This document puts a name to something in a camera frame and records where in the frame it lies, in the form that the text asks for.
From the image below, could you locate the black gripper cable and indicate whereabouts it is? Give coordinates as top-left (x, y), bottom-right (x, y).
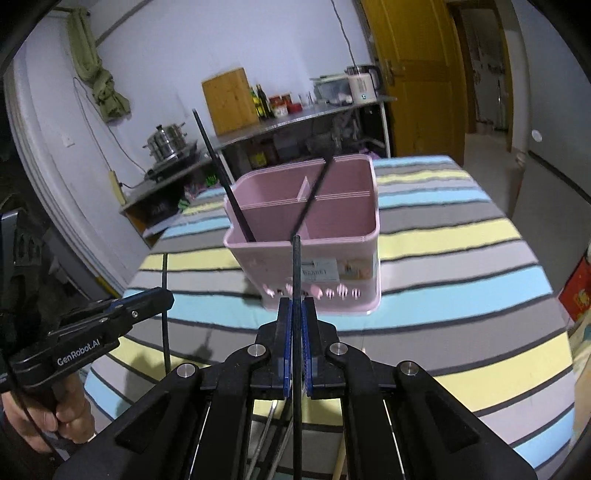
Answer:
top-left (0, 362), bottom-right (63, 464)

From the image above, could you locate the black wall cable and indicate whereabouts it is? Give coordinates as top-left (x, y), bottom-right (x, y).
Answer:
top-left (329, 0), bottom-right (360, 68)

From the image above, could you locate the clear plastic container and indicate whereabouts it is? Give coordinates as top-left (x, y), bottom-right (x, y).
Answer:
top-left (310, 76), bottom-right (352, 105)

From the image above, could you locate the yellow wooden door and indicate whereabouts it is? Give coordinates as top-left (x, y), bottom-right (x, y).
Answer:
top-left (359, 0), bottom-right (468, 168)

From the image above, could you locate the beige power strip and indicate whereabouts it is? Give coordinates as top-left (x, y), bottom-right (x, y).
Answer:
top-left (107, 171), bottom-right (128, 206)

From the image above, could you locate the green hanging cloth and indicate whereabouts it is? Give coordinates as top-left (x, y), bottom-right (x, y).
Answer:
top-left (66, 6), bottom-right (133, 124)

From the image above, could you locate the white electric kettle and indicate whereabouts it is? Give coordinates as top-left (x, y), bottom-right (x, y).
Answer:
top-left (345, 64), bottom-right (383, 105)

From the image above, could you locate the metal chopstick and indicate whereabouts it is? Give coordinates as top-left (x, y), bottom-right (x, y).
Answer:
top-left (265, 405), bottom-right (291, 480)
top-left (246, 401), bottom-right (279, 480)

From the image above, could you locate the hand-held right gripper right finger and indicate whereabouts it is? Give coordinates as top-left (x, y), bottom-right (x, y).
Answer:
top-left (302, 298), bottom-right (539, 480)

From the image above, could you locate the black induction cooker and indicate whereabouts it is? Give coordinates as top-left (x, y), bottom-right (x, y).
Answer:
top-left (143, 151), bottom-right (206, 182)

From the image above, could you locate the wooden cutting board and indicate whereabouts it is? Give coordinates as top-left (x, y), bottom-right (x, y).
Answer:
top-left (201, 67), bottom-right (260, 136)

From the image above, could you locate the stainless steel counter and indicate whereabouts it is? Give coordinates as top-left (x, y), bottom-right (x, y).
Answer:
top-left (119, 95), bottom-right (399, 234)

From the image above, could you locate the red cardboard box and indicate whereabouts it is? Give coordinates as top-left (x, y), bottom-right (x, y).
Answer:
top-left (558, 255), bottom-right (591, 322)

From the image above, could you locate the dark glass bottle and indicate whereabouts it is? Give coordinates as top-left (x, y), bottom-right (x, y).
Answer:
top-left (257, 84), bottom-right (273, 120)

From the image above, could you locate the person's left hand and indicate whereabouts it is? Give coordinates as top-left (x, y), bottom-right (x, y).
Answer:
top-left (1, 370), bottom-right (96, 452)

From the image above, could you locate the red jar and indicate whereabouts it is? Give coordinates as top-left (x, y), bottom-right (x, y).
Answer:
top-left (269, 93), bottom-right (302, 117)

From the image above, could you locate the stainless steel pot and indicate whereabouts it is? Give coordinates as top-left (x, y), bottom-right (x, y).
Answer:
top-left (141, 122), bottom-right (188, 162)

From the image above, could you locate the pink plastic utensil basket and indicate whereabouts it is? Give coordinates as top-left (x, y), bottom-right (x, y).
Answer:
top-left (222, 154), bottom-right (382, 315)

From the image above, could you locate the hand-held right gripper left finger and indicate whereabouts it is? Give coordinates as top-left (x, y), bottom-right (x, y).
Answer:
top-left (53, 298), bottom-right (293, 480)

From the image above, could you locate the striped tablecloth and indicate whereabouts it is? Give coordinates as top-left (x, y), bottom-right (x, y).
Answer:
top-left (85, 154), bottom-right (579, 480)

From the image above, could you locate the black chopstick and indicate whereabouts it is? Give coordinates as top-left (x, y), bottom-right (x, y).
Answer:
top-left (292, 234), bottom-right (305, 480)
top-left (161, 253), bottom-right (170, 372)
top-left (294, 156), bottom-right (336, 237)
top-left (192, 109), bottom-right (257, 244)

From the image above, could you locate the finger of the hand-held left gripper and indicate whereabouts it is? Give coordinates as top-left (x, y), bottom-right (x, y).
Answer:
top-left (50, 287), bottom-right (175, 343)

